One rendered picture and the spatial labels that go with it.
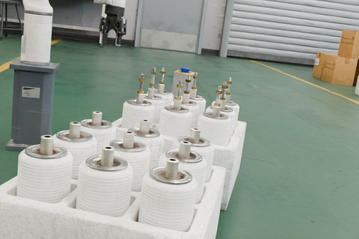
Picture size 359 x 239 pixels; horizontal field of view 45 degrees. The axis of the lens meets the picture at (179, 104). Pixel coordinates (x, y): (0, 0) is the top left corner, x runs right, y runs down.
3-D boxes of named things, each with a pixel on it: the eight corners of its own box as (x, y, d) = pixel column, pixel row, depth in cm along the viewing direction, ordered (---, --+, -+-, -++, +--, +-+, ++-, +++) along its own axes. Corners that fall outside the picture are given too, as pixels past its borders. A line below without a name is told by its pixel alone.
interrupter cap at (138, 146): (103, 149, 87) (103, 146, 87) (116, 140, 94) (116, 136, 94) (139, 156, 85) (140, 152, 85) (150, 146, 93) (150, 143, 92)
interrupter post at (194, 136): (187, 143, 98) (189, 129, 97) (189, 141, 100) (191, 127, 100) (197, 145, 98) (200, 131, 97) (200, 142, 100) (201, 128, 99)
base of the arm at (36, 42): (19, 63, 148) (21, 13, 145) (24, 60, 157) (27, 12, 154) (47, 66, 150) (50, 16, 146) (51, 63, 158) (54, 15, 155)
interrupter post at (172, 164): (162, 178, 75) (164, 160, 75) (165, 174, 78) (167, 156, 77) (175, 181, 75) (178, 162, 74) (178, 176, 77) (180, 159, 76)
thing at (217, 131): (208, 182, 125) (217, 121, 121) (185, 171, 132) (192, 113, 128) (229, 176, 132) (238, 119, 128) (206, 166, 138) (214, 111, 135)
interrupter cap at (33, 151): (16, 156, 77) (16, 152, 77) (38, 144, 85) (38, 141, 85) (55, 163, 76) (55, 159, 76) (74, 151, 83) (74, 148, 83)
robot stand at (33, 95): (5, 149, 151) (8, 64, 145) (15, 137, 165) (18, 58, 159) (48, 152, 153) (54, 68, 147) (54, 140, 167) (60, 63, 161)
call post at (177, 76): (164, 149, 173) (173, 72, 167) (169, 144, 180) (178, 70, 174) (181, 152, 172) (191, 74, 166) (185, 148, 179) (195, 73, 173)
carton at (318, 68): (334, 78, 539) (339, 54, 533) (343, 81, 516) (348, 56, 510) (311, 76, 535) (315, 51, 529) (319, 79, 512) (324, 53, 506)
